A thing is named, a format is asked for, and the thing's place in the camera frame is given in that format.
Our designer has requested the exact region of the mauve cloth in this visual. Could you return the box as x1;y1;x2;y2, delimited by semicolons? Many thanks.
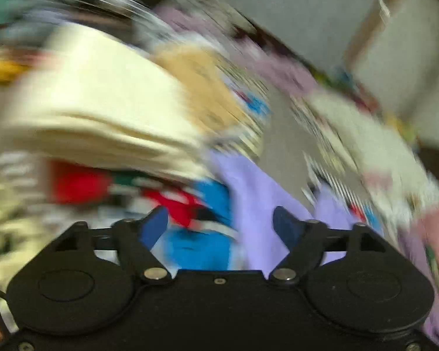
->
157;4;319;96

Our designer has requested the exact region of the green patterned cloth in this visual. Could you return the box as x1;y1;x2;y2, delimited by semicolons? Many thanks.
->
426;245;439;293

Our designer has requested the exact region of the cream fluffy garment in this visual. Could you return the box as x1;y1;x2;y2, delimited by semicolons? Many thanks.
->
307;91;439;220

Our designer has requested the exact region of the pink cloth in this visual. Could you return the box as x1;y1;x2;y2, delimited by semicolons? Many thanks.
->
413;207;439;300

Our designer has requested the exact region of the cream folded cloth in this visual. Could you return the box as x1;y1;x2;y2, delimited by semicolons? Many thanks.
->
0;22;205;180

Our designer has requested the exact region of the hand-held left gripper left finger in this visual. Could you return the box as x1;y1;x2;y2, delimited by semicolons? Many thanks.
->
53;206;173;286

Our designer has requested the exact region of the tan cloth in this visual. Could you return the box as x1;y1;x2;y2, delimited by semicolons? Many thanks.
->
154;44;249;132

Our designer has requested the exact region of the lavender garment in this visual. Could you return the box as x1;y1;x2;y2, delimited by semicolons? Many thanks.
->
208;150;374;278

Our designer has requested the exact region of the red cloth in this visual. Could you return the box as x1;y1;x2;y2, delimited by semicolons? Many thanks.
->
51;161;110;205

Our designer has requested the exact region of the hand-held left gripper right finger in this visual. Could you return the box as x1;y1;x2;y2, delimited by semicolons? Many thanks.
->
267;206;387;286

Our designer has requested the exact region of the wooden frame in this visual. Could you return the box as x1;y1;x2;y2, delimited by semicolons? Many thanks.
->
346;0;439;118

